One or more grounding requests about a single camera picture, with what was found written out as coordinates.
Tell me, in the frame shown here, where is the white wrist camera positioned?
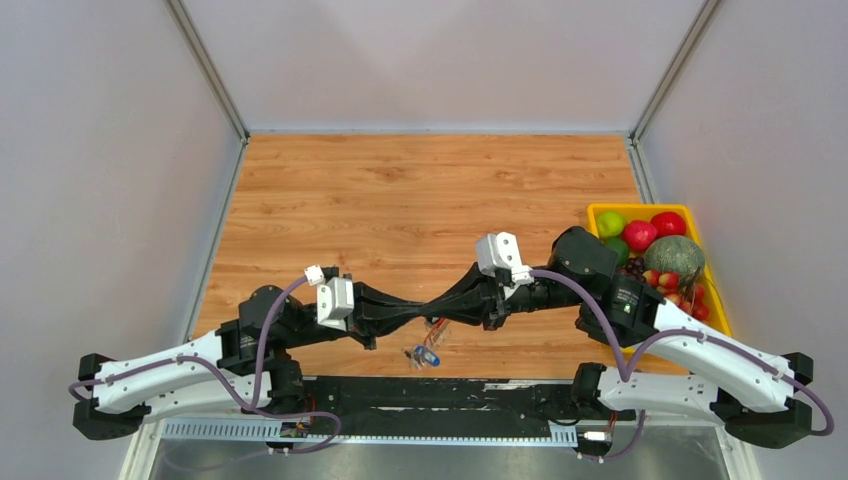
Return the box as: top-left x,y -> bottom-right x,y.
475,232 -> 533,287
304,265 -> 355,332

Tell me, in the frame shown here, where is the red apple right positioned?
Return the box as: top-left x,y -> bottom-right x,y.
650,211 -> 687,239

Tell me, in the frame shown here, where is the yellow plastic fruit bin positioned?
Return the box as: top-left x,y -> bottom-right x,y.
587,203 -> 731,336

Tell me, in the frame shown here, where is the purple grape bunch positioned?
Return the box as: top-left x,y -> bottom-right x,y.
617,256 -> 648,283

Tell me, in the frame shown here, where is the red apple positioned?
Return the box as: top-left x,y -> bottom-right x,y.
620,220 -> 658,253
650,211 -> 687,239

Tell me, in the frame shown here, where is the key with blue tag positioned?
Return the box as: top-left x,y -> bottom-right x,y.
403,345 -> 441,370

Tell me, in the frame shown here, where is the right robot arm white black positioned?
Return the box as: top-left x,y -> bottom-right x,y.
422,227 -> 814,449

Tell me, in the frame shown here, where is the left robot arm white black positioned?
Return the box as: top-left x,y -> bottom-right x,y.
69,265 -> 423,441

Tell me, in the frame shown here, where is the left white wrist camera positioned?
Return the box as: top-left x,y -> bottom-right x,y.
304,265 -> 355,332

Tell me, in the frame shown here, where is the red handled metal key organizer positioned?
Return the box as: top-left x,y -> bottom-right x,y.
423,318 -> 450,350

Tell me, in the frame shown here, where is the red apple left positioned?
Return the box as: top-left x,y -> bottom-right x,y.
620,220 -> 658,253

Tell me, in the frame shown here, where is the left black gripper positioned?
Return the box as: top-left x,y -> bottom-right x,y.
283,281 -> 425,350

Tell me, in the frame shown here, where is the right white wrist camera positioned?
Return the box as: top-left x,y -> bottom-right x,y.
475,232 -> 533,287

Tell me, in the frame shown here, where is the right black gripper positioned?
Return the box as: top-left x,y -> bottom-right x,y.
421,262 -> 585,332

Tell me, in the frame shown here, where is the green netted melon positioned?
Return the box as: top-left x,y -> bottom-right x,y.
643,235 -> 706,283

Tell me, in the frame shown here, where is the slotted white cable duct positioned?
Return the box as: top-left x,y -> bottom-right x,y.
163,418 -> 579,448

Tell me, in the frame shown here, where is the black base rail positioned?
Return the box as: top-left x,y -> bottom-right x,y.
304,376 -> 613,440

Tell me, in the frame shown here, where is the dark green lime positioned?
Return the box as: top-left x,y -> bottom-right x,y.
603,237 -> 631,268

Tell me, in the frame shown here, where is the light green apple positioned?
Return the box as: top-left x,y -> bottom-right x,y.
595,211 -> 628,239

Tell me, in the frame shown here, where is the small red peaches cluster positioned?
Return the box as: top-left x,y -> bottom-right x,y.
642,269 -> 711,323

